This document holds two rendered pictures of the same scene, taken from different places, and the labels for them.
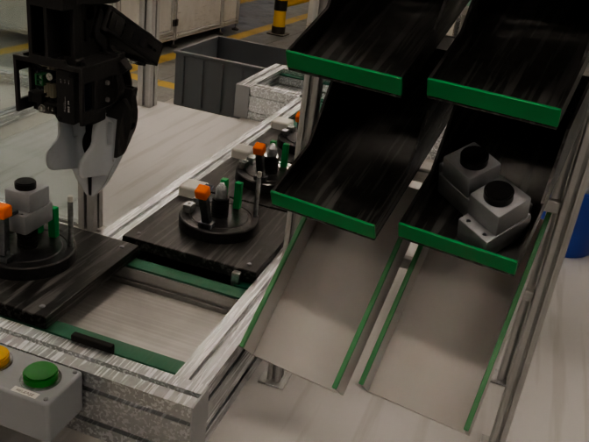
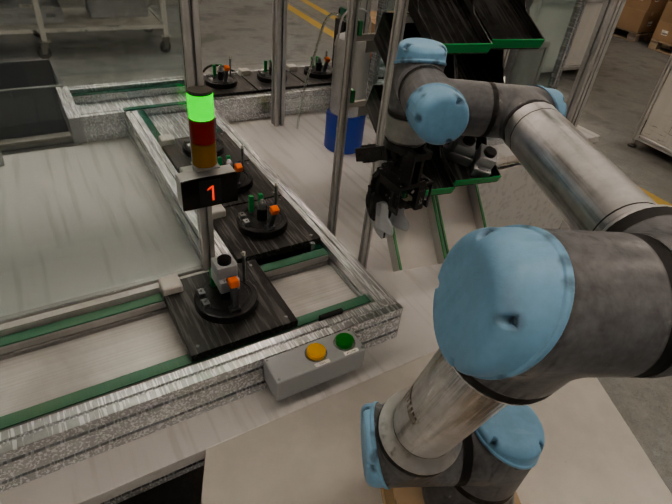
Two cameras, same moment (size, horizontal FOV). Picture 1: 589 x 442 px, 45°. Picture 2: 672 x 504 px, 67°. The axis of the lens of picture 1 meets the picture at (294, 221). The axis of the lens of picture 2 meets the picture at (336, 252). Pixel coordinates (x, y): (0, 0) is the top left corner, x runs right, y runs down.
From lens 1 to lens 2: 95 cm
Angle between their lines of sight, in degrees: 44
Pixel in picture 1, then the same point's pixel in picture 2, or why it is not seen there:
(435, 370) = (458, 233)
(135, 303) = (283, 289)
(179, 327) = (318, 285)
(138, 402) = (376, 322)
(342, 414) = (398, 276)
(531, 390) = not seen: hidden behind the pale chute
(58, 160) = (388, 229)
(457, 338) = (458, 216)
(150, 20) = not seen: outside the picture
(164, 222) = (238, 239)
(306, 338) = (411, 250)
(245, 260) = (306, 234)
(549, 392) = not seen: hidden behind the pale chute
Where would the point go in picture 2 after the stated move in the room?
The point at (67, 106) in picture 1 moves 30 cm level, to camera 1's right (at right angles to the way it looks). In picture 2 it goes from (420, 201) to (504, 154)
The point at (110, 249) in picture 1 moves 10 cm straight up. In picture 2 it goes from (249, 270) to (249, 237)
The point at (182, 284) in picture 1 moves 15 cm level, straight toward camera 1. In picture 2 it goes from (294, 265) to (342, 289)
